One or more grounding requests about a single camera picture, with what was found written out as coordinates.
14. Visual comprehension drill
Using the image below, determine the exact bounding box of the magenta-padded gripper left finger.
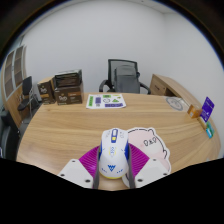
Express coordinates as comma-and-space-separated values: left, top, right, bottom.
57, 145, 101, 190

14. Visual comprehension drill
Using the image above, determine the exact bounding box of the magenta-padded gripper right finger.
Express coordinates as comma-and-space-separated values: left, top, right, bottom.
127, 143, 170, 189

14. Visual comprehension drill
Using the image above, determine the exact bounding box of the white blue yellow computer mouse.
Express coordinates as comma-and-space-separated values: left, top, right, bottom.
98, 128, 130, 180

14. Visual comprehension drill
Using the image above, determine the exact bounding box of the pink pig-shaped mouse pad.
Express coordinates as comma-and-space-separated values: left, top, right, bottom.
121, 126, 172, 188

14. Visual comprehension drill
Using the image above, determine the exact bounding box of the small teal packet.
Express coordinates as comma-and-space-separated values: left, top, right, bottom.
205, 121, 215, 139

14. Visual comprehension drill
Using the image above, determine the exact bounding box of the small orange box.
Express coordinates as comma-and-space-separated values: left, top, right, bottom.
186, 104, 203, 119

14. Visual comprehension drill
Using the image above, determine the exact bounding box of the wide brown cardboard box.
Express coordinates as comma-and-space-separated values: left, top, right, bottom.
53, 83, 85, 106

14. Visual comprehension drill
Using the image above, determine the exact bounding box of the white sticker sheet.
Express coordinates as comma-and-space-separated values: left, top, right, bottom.
85, 93, 127, 110

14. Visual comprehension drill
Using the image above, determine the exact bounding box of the black leather sofa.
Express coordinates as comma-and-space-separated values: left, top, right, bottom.
0, 109, 21, 161

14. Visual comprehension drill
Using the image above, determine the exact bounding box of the purple standing card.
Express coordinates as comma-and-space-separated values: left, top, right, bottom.
200, 96, 216, 123

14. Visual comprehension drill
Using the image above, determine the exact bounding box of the wooden side desk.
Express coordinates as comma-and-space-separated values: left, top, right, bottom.
149, 73, 201, 108

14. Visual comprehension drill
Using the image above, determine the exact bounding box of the grey backpack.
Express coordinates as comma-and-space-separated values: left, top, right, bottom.
113, 64, 141, 94

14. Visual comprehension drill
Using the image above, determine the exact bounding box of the black cardboard box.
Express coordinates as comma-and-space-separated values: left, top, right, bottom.
54, 69, 83, 89

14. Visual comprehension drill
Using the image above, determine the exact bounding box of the black visitor chair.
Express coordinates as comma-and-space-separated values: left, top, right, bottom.
17, 75, 40, 119

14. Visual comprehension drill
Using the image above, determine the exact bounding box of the black mesh office chair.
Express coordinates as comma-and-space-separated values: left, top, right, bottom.
98, 58, 152, 95

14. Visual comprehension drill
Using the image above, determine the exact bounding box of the wooden shelf cabinet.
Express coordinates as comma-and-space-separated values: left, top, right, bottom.
1, 44, 29, 128

